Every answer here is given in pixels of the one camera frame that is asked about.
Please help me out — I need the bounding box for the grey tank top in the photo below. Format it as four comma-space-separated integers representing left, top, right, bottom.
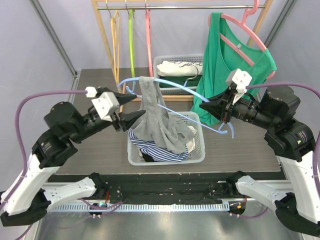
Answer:
130, 76, 195, 154

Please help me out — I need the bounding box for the blue plastic hanger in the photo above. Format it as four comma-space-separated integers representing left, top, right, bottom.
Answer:
116, 77, 235, 139

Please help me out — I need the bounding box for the black tank top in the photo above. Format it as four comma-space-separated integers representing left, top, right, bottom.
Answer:
142, 153, 155, 163

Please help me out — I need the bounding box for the blue white striped tank top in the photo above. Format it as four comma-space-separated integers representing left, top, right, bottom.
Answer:
128, 130, 190, 163

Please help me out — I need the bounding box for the green tank top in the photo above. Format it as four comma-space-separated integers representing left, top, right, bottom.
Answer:
191, 12, 278, 126

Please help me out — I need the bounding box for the yellow plastic hanger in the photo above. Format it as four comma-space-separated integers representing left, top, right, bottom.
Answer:
110, 10, 120, 85

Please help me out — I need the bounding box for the lime green hanger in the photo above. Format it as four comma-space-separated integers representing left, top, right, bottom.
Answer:
128, 9, 136, 78

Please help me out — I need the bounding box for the pink hanger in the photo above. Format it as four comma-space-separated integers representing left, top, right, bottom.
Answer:
203, 0, 277, 81
145, 9, 154, 77

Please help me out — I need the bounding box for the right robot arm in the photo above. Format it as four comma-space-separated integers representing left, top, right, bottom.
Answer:
200, 84, 320, 237

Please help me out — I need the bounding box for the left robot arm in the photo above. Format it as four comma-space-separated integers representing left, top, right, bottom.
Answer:
0, 87, 145, 227

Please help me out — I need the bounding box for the white plastic laundry basket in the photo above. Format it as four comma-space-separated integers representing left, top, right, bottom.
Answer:
127, 111, 206, 166

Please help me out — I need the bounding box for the dark green folded cloth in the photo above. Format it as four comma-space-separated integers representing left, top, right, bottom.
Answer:
159, 75, 202, 87

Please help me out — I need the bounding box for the white cloth in back basket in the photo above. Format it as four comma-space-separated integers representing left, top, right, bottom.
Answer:
155, 61, 203, 77

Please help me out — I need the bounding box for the wooden clothes rack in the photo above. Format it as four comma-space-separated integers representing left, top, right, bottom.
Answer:
91, 0, 273, 102

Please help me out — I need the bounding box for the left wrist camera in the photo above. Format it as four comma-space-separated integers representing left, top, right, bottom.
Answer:
85, 86, 120, 122

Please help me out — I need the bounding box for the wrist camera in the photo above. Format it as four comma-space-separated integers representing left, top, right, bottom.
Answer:
85, 86, 120, 122
225, 68, 252, 105

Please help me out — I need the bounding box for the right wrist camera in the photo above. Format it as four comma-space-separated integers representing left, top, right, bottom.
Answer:
225, 68, 252, 105

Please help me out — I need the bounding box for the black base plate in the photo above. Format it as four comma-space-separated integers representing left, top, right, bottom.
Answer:
47, 172, 288, 205

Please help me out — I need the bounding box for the white slotted cable duct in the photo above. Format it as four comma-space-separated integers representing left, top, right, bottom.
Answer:
51, 201, 230, 213

